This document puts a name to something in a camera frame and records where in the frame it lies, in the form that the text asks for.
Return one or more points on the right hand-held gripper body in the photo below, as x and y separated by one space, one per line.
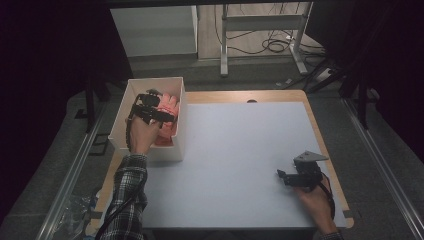
306 173

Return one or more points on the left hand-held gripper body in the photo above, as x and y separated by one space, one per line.
146 106

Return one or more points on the pink glove with grey palm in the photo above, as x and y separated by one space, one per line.
170 104

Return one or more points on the white box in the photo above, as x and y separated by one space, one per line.
173 150

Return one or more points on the person's left hand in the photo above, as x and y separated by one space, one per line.
141 135

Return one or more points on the person's right hand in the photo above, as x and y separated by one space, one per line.
316 203

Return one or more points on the light blue table mat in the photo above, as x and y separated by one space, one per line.
240 173

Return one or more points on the black stand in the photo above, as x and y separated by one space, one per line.
90 103
362 100

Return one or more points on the black tape piece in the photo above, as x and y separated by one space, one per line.
348 213
95 215

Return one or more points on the white cabinet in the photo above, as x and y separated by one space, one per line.
153 30

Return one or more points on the white power strip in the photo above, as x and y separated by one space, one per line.
323 75

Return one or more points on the clear plastic bag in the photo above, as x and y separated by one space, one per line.
75 216

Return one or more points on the black floor bracket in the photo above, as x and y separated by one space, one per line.
99 144

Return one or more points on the metal floor rail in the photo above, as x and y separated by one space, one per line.
383 166
66 180

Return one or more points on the white metal desk frame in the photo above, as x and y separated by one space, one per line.
263 23

